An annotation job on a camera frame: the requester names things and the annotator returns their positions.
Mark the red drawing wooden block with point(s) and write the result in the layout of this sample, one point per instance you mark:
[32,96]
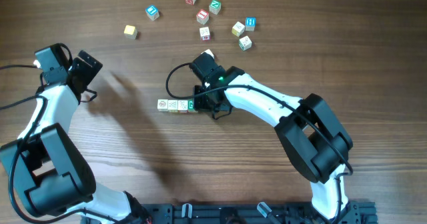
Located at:
[162,105]

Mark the green N wooden block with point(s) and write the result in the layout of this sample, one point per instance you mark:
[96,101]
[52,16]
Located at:
[215,6]

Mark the red I wooden block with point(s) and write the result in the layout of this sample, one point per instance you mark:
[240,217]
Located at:
[202,16]

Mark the white red picture block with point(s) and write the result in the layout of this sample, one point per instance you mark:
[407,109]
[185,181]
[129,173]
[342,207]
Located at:
[204,33]

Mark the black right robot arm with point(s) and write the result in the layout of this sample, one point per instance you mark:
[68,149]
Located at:
[315,142]

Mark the yellow sided wooden block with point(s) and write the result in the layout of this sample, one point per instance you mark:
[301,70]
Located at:
[238,29]

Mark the green Z wooden block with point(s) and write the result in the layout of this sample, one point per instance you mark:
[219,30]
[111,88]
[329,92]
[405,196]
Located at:
[190,106]

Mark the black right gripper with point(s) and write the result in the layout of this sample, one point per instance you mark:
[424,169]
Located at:
[199,104]

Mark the blue letter wooden block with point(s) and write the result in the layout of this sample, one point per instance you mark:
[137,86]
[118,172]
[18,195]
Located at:
[152,12]

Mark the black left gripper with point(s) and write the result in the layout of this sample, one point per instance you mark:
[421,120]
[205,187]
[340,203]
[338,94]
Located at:
[80,64]

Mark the blue H wooden block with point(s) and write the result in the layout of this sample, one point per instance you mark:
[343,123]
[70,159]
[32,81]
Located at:
[250,24]

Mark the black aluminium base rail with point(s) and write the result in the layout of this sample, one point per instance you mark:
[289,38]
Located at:
[299,212]

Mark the plain yellowish wooden block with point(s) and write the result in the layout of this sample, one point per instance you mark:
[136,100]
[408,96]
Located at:
[130,32]

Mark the white green sided block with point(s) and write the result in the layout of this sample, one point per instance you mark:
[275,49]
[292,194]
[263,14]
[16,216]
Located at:
[245,43]

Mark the yellow edged wooden block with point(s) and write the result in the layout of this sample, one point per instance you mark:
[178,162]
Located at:
[172,105]

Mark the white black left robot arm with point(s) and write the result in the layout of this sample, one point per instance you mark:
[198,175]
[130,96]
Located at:
[47,173]

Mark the white red striped block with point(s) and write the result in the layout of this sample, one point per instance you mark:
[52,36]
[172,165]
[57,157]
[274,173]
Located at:
[182,106]

